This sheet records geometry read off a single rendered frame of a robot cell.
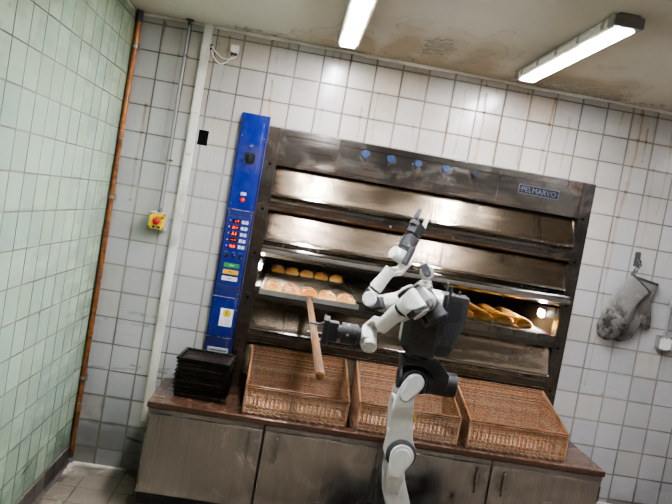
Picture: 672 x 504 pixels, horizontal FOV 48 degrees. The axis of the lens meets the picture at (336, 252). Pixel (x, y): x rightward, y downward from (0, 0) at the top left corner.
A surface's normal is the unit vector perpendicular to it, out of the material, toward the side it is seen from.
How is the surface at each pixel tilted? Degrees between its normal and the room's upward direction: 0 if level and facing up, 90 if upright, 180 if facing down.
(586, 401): 90
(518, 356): 70
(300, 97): 90
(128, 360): 90
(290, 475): 90
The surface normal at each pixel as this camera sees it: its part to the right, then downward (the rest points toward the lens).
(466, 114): 0.05, 0.07
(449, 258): 0.11, -0.27
